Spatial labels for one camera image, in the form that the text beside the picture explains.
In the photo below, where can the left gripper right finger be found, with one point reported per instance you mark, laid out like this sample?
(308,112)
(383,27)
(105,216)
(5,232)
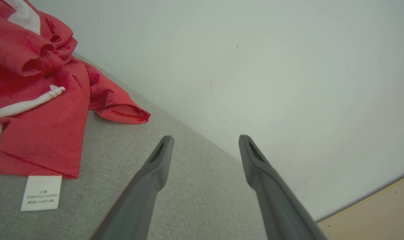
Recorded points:
(275,200)

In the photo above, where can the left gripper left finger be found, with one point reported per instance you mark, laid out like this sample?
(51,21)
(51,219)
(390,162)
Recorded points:
(145,193)

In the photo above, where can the red and white basketball jersey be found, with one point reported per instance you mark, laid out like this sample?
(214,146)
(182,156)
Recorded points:
(45,133)

